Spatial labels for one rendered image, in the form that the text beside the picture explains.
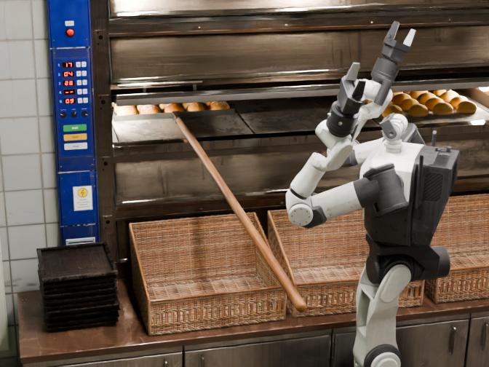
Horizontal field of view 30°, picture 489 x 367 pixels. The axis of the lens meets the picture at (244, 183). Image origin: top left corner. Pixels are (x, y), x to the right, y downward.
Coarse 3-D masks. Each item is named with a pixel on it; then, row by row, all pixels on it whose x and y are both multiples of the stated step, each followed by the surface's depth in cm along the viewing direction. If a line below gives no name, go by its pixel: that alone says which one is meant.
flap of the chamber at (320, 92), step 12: (432, 84) 380; (444, 84) 381; (456, 84) 382; (468, 84) 384; (480, 84) 385; (192, 96) 356; (204, 96) 357; (216, 96) 358; (228, 96) 360; (240, 96) 361; (252, 96) 362; (264, 96) 363; (276, 96) 364; (288, 96) 365; (300, 96) 367
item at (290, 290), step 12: (180, 120) 395; (192, 144) 369; (204, 156) 354; (216, 180) 332; (228, 192) 320; (240, 216) 302; (252, 228) 292; (264, 252) 277; (276, 264) 268; (276, 276) 264; (288, 288) 255; (300, 300) 248
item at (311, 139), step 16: (368, 128) 400; (432, 128) 404; (448, 128) 406; (464, 128) 408; (480, 128) 410; (128, 144) 374; (144, 144) 374; (160, 144) 375; (176, 144) 377; (208, 144) 380; (224, 144) 382; (240, 144) 384; (256, 144) 386; (272, 144) 387; (288, 144) 389
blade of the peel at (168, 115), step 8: (168, 112) 407; (184, 112) 409; (192, 112) 410; (200, 112) 411; (208, 112) 412; (216, 112) 413; (224, 112) 414; (232, 112) 415; (120, 120) 403; (128, 120) 404
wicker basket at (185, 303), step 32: (160, 224) 383; (192, 224) 387; (224, 224) 391; (256, 224) 389; (160, 256) 385; (192, 256) 389; (224, 256) 392; (256, 256) 395; (160, 288) 383; (192, 288) 384; (224, 288) 384; (256, 288) 354; (160, 320) 347; (192, 320) 351; (224, 320) 355; (256, 320) 359
